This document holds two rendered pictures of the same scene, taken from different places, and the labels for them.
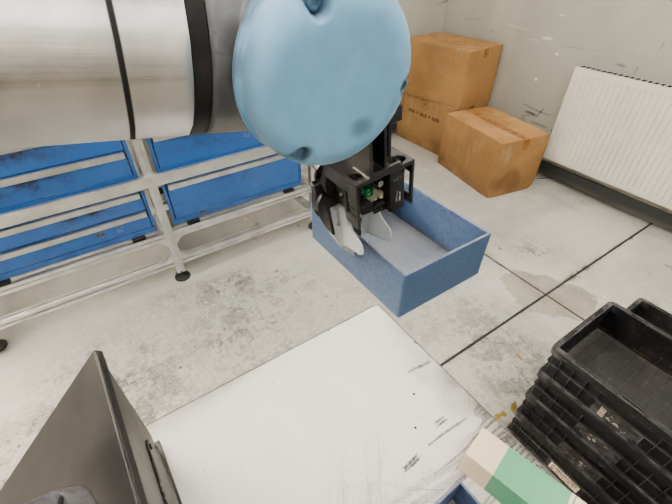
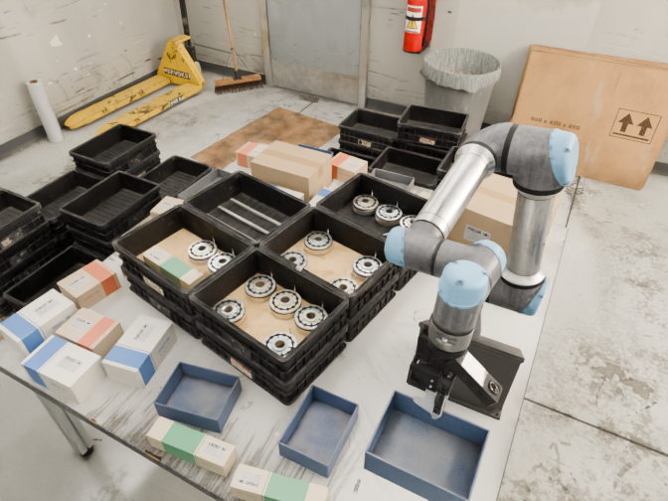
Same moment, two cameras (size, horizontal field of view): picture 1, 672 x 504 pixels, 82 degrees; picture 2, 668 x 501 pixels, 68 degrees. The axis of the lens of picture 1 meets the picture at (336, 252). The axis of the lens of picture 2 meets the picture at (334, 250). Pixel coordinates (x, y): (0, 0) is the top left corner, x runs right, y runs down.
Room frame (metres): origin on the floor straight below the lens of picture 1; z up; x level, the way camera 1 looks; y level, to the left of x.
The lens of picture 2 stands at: (0.76, -0.47, 2.02)
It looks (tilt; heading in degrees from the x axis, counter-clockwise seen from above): 41 degrees down; 151
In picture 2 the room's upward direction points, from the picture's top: straight up
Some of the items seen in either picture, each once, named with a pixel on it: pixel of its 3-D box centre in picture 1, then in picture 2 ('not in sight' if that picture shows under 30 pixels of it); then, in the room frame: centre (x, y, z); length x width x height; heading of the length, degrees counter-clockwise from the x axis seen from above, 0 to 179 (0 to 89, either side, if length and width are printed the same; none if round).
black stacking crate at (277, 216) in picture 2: not in sight; (248, 217); (-0.72, -0.03, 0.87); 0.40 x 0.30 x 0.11; 23
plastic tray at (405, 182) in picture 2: not in sight; (384, 191); (-0.79, 0.65, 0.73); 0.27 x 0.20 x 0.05; 126
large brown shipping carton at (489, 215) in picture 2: not in sight; (493, 217); (-0.34, 0.88, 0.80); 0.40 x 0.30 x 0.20; 25
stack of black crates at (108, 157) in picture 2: not in sight; (123, 175); (-2.11, -0.35, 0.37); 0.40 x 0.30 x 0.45; 124
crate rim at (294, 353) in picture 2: not in sight; (268, 300); (-0.24, -0.14, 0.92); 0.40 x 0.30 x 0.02; 23
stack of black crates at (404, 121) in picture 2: not in sight; (428, 150); (-1.47, 1.47, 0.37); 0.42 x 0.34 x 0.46; 34
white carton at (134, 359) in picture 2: not in sight; (141, 350); (-0.38, -0.53, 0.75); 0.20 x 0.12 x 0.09; 134
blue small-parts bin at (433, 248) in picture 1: (393, 234); (425, 449); (0.44, -0.08, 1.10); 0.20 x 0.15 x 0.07; 35
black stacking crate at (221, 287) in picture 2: not in sight; (269, 311); (-0.24, -0.14, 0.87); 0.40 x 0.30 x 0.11; 23
